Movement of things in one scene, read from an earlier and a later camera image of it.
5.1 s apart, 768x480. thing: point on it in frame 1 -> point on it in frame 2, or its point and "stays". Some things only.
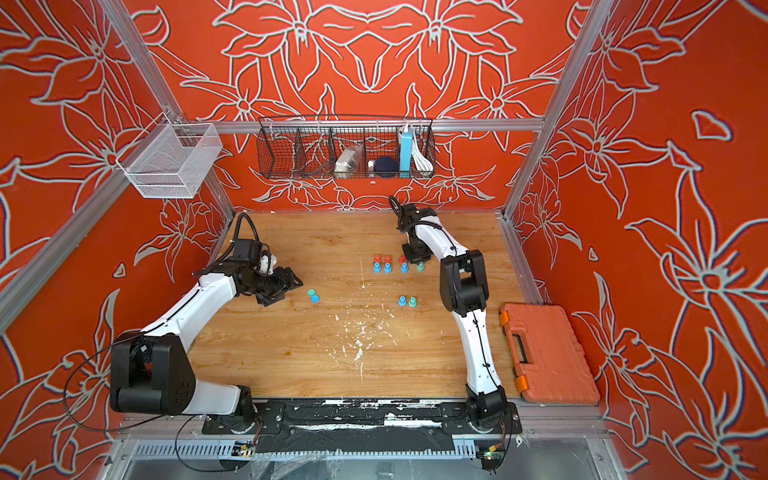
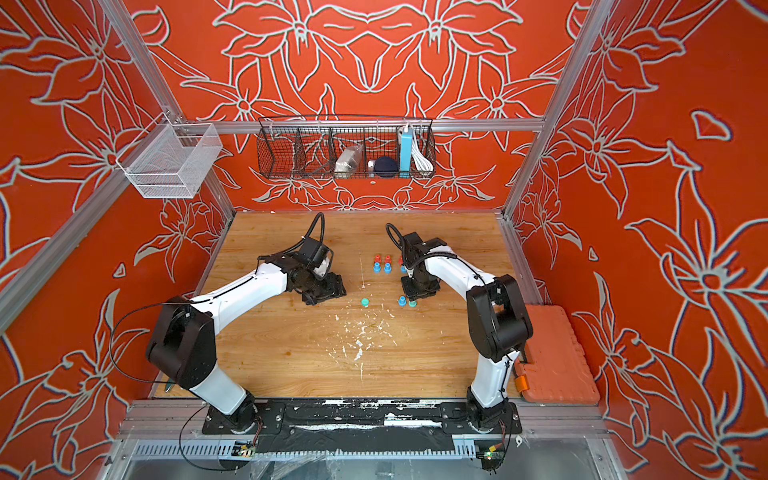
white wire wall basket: x=168 y=160 stays
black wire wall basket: x=346 y=147 stays
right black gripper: x=412 y=259 -> x=411 y=294
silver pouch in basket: x=350 y=162 stays
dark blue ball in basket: x=386 y=167 stays
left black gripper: x=285 y=282 -> x=336 y=290
